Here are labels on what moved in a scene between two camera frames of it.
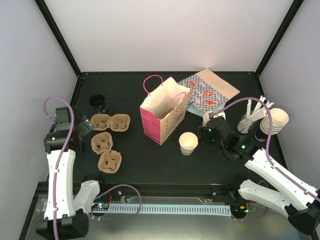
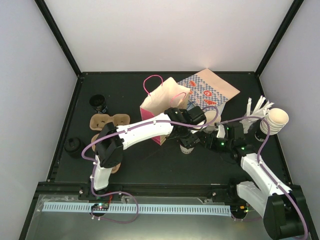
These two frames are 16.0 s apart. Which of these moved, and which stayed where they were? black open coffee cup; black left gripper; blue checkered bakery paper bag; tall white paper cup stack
Moved: black left gripper
Stayed: blue checkered bakery paper bag; tall white paper cup stack; black open coffee cup
